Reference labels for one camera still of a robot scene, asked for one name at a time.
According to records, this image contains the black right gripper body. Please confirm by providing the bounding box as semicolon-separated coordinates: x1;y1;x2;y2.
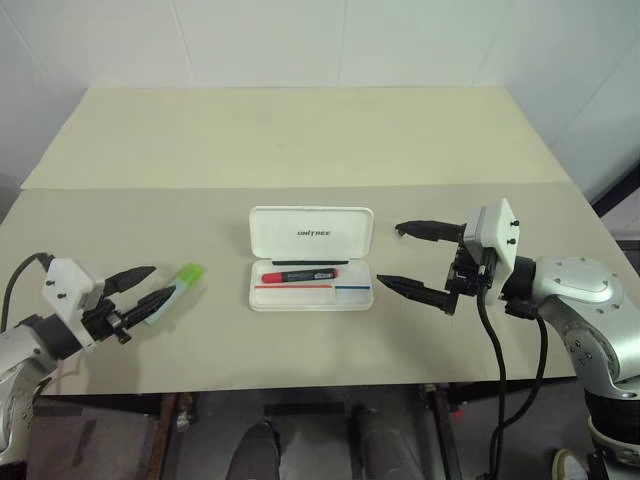
444;239;497;302

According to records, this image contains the red marker with black label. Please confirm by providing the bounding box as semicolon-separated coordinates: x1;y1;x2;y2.
260;267;339;286

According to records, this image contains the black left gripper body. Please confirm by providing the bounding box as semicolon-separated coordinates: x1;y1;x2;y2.
82;294;134;346

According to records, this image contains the white Unitree pencil case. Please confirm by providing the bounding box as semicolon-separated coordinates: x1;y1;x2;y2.
247;205;377;314

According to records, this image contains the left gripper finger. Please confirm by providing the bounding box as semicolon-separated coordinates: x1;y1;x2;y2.
103;265;158;297
121;286;177;329

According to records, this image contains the green highlighter marker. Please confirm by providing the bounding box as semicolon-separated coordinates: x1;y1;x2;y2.
144;262;208;328

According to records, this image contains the rusty metal table leg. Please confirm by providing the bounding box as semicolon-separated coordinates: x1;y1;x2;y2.
419;382;464;480
152;392;197;480

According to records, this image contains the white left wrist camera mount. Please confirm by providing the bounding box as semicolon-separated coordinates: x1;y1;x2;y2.
42;257;107;351

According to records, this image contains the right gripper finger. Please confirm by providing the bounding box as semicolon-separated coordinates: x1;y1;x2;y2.
375;273;459;317
394;218;469;245

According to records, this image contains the long black right wrist cable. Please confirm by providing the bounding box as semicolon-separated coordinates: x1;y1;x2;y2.
474;264;510;480

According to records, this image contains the cream flat board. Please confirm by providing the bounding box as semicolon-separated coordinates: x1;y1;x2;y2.
19;85;585;192

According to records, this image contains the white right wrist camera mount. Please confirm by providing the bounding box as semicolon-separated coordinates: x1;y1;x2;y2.
461;197;524;307

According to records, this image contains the short black right arm cable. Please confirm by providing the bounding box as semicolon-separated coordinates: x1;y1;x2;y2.
503;298;551;432

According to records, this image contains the black metal frame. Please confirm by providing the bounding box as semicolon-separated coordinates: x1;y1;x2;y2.
588;158;640;214

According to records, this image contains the dark rounded shape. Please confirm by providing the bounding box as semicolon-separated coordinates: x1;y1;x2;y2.
226;421;282;480

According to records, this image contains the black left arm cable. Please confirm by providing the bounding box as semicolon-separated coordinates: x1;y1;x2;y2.
0;252;55;332

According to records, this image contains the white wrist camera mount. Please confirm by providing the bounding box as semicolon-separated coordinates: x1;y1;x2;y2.
461;197;524;307
42;257;107;351

